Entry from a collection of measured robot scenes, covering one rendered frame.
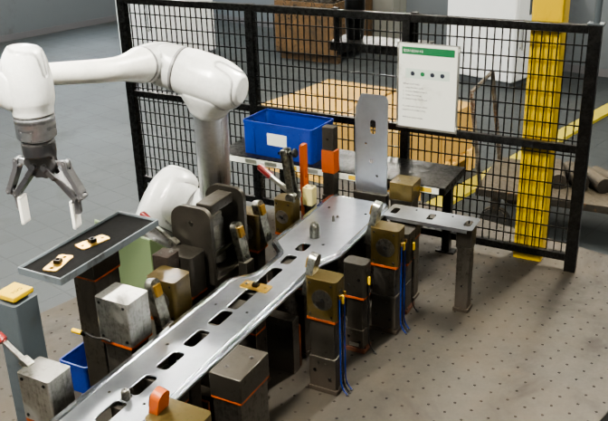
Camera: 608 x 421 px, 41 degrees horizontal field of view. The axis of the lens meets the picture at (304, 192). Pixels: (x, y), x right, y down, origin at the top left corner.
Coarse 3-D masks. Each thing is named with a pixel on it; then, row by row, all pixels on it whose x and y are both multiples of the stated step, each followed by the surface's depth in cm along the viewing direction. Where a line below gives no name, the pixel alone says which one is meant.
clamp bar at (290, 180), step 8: (280, 152) 249; (288, 152) 249; (296, 152) 249; (288, 160) 250; (288, 168) 250; (288, 176) 251; (288, 184) 252; (296, 184) 254; (288, 192) 253; (296, 192) 255
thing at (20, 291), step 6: (6, 288) 183; (12, 288) 183; (18, 288) 183; (24, 288) 183; (30, 288) 183; (0, 294) 180; (6, 294) 180; (12, 294) 180; (18, 294) 180; (24, 294) 181; (6, 300) 180; (12, 300) 179; (18, 300) 180
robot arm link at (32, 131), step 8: (16, 120) 176; (24, 120) 175; (32, 120) 176; (40, 120) 176; (48, 120) 178; (16, 128) 177; (24, 128) 176; (32, 128) 176; (40, 128) 177; (48, 128) 178; (56, 128) 181; (16, 136) 179; (24, 136) 177; (32, 136) 177; (40, 136) 177; (48, 136) 178
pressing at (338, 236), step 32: (320, 224) 249; (352, 224) 248; (224, 288) 213; (288, 288) 212; (192, 320) 199; (256, 320) 198; (160, 352) 186; (192, 352) 185; (224, 352) 186; (96, 384) 174; (128, 384) 175; (160, 384) 174; (192, 384) 175; (64, 416) 165; (96, 416) 165; (128, 416) 164
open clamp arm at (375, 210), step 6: (372, 204) 235; (378, 204) 233; (372, 210) 234; (378, 210) 234; (372, 216) 235; (378, 216) 236; (372, 222) 236; (378, 222) 238; (366, 234) 238; (366, 240) 239
